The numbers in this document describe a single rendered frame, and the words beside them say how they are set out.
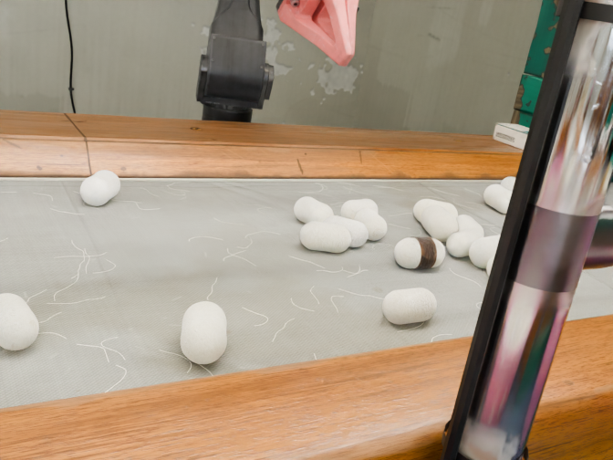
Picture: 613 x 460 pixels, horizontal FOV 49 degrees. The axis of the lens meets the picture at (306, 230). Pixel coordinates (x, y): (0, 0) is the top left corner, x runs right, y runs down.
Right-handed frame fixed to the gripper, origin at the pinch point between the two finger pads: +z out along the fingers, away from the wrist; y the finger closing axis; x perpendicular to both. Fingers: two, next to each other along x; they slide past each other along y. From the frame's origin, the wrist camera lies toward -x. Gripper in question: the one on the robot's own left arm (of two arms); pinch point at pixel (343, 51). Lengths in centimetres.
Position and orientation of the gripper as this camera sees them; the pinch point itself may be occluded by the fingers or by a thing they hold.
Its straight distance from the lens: 51.5
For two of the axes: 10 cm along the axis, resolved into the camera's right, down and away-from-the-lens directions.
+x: -4.3, 4.8, 7.6
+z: 2.7, 8.8, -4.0
